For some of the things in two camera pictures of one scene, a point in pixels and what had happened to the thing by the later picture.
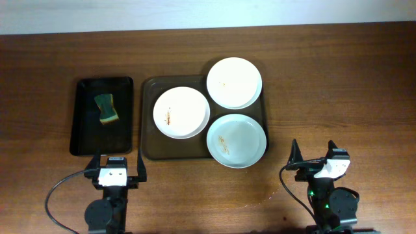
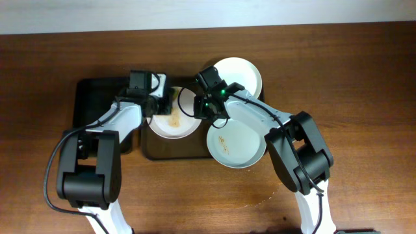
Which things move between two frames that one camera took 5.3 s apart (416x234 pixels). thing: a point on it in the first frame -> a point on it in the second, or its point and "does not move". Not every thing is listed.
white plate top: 234,83 does not move
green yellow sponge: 108,114 -> 175,93
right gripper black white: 306,173 -> 199,100
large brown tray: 156,146 does not move
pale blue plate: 236,141 does not move
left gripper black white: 91,169 -> 168,108
